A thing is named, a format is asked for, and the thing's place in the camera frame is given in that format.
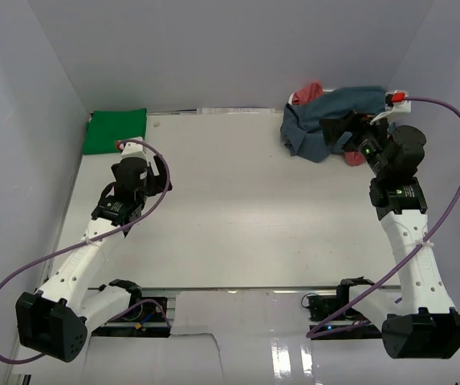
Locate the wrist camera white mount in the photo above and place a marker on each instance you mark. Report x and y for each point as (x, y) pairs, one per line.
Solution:
(396, 107)
(131, 150)

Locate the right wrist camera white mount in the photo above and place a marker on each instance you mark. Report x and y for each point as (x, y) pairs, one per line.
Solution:
(396, 107)

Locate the folded green t shirt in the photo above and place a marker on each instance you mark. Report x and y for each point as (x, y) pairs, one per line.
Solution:
(106, 128)

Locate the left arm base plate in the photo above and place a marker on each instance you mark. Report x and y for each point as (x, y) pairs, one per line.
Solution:
(145, 321)

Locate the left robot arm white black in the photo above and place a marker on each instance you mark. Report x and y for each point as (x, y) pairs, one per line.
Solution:
(57, 319)

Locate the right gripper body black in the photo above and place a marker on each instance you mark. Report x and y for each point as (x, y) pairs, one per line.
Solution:
(368, 140)

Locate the red t shirt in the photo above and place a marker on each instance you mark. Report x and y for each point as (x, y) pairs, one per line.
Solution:
(312, 91)

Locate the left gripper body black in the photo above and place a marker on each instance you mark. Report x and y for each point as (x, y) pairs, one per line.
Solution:
(155, 184)

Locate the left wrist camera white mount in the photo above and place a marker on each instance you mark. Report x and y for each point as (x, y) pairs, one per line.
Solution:
(131, 150)

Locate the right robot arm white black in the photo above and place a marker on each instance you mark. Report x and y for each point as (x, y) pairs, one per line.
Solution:
(425, 323)

